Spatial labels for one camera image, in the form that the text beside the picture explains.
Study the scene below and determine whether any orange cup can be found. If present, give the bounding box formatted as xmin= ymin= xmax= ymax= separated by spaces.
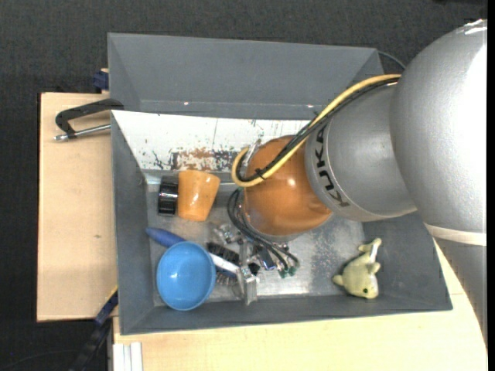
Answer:
xmin=177 ymin=169 xmax=222 ymax=223

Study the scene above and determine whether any black shiny round cap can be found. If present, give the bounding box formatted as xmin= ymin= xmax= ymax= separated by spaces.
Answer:
xmin=156 ymin=175 xmax=180 ymax=217

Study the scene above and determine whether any pale green toy dolphin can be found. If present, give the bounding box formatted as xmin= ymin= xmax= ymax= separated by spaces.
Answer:
xmin=331 ymin=237 xmax=384 ymax=301

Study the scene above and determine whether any pale wood board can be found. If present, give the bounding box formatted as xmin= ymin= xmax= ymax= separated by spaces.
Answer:
xmin=36 ymin=92 xmax=119 ymax=322

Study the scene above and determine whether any blue and white black-bristle brush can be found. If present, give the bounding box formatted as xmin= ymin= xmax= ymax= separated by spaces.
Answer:
xmin=145 ymin=226 xmax=241 ymax=286

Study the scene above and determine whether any clear glass thing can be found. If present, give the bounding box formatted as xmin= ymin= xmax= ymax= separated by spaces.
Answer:
xmin=212 ymin=223 xmax=244 ymax=246

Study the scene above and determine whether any grey metal bin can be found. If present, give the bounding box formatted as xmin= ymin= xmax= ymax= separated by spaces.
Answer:
xmin=106 ymin=32 xmax=454 ymax=336

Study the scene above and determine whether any blue bowl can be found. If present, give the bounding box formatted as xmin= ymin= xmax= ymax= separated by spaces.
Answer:
xmin=155 ymin=240 xmax=217 ymax=311

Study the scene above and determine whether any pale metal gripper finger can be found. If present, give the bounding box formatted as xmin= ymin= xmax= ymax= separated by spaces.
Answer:
xmin=236 ymin=266 xmax=253 ymax=300
xmin=244 ymin=276 xmax=260 ymax=307

